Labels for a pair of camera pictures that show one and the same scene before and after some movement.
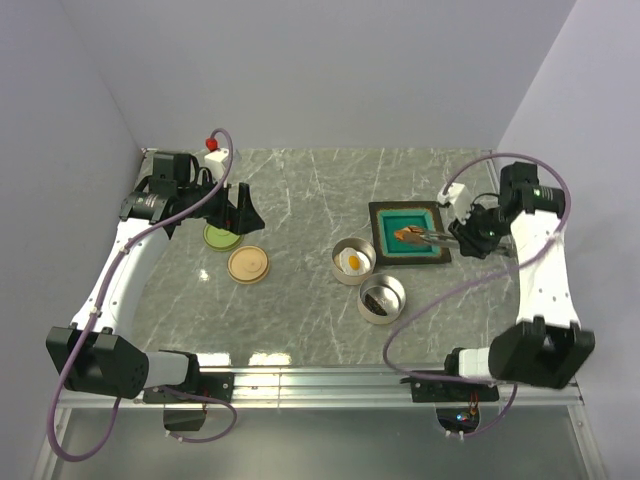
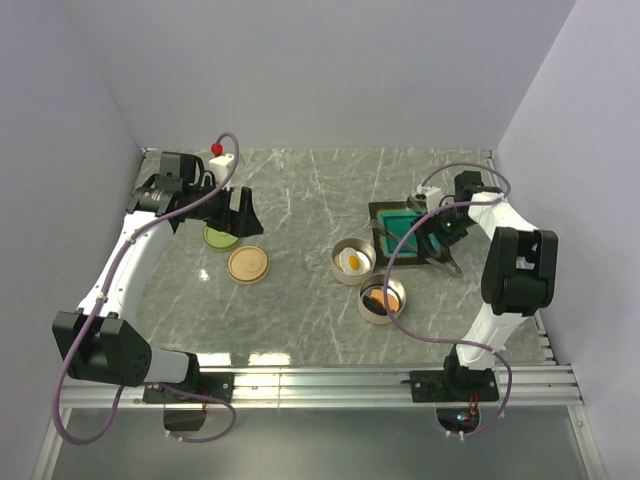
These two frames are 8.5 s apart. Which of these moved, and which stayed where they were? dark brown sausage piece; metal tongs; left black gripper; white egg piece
Moved: metal tongs
Stayed: white egg piece; left black gripper; dark brown sausage piece
